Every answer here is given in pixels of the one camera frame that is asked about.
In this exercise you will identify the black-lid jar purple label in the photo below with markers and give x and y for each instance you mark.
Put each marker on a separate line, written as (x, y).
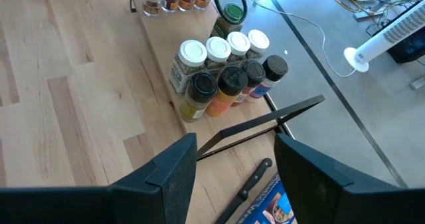
(275, 67)

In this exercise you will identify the black floor box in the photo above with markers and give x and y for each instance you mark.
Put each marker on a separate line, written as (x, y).
(408, 46)

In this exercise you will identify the grey metal stand base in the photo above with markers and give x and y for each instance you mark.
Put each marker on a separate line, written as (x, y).
(365, 15)

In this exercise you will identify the white tower fan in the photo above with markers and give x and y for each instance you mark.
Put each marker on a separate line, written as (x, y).
(388, 38)

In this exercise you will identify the green-lid herb jar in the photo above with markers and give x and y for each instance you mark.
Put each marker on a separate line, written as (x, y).
(232, 16)

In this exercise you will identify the black-lid jar orange label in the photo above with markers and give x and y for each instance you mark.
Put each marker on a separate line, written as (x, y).
(232, 81)

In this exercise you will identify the blue plastic wrap box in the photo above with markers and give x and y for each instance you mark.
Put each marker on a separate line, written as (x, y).
(265, 207)

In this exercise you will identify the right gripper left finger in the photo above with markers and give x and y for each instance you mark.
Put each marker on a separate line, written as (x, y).
(139, 200)

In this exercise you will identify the black-lid jar red label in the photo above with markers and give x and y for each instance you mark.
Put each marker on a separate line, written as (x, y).
(254, 71)

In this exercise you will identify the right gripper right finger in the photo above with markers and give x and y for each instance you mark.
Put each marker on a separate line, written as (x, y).
(325, 200)

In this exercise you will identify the black-lid jar yellow-green label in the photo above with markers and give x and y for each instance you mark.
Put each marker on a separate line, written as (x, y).
(203, 84)

